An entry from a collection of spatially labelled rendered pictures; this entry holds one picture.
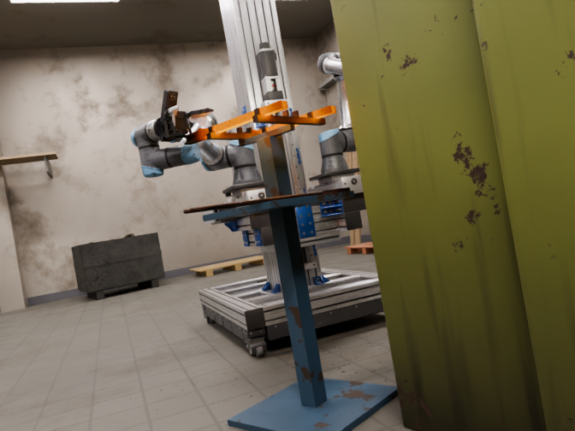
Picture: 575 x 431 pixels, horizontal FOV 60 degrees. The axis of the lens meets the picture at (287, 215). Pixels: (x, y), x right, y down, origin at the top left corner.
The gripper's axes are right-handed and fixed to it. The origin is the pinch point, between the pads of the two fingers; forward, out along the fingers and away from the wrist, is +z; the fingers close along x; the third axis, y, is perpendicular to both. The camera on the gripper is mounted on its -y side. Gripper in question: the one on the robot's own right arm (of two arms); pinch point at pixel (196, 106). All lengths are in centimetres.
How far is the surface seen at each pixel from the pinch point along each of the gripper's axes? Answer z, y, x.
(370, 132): 57, 23, -8
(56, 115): -604, -172, -253
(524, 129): 99, 32, 9
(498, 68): 96, 20, 9
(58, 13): -487, -273, -220
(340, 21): 54, -9, -8
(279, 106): 35.7, 10.0, 1.5
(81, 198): -597, -42, -266
